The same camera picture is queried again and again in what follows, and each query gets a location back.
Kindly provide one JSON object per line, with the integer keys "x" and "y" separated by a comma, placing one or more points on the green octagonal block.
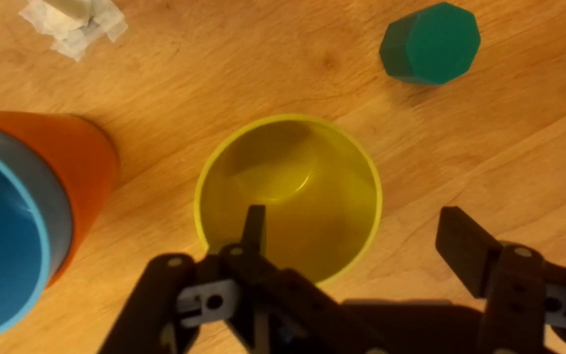
{"x": 432, "y": 42}

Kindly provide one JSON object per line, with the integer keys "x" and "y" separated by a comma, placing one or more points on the clear straw with white tape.
{"x": 73, "y": 26}

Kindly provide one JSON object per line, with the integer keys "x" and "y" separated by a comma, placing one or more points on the yellow plastic cup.
{"x": 334, "y": 197}

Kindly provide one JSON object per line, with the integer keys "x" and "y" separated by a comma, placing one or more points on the orange plastic cup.
{"x": 82, "y": 164}

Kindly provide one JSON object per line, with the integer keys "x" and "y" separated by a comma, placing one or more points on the blue plastic cup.
{"x": 0, "y": 242}

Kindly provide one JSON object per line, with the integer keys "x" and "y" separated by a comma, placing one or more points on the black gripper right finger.
{"x": 519, "y": 296}

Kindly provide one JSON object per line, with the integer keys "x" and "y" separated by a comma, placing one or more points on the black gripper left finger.
{"x": 275, "y": 296}

